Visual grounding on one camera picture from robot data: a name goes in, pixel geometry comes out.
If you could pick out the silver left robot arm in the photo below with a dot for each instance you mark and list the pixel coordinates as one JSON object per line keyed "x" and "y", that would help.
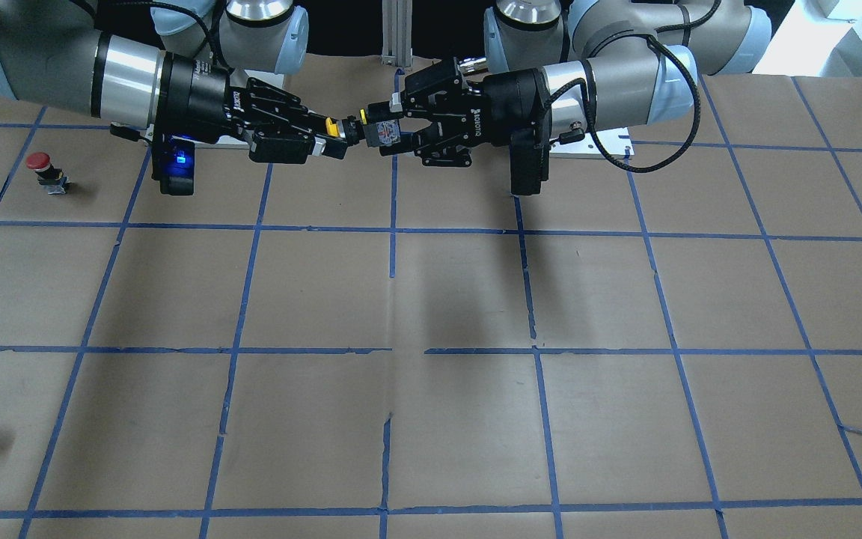
{"x": 556, "y": 75}

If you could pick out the red push button switch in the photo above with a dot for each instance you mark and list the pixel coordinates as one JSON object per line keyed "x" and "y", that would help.
{"x": 52, "y": 179}

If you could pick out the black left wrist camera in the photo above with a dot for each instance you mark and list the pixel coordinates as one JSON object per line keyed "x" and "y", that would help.
{"x": 529, "y": 149}

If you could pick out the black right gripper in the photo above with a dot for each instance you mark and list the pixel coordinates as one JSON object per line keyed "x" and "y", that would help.
{"x": 195, "y": 95}

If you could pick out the aluminium frame post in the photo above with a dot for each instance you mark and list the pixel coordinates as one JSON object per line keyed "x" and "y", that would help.
{"x": 396, "y": 23}

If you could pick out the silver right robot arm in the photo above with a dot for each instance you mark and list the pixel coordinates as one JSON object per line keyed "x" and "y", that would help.
{"x": 52, "y": 53}

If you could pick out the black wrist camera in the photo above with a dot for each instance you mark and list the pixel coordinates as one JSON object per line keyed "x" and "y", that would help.
{"x": 173, "y": 165}
{"x": 529, "y": 149}

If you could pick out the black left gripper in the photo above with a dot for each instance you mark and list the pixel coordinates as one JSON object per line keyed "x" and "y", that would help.
{"x": 515, "y": 99}

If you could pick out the yellow push button switch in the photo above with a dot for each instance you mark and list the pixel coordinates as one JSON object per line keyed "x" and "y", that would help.
{"x": 378, "y": 125}

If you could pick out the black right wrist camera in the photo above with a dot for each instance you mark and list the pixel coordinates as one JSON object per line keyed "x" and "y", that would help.
{"x": 173, "y": 165}

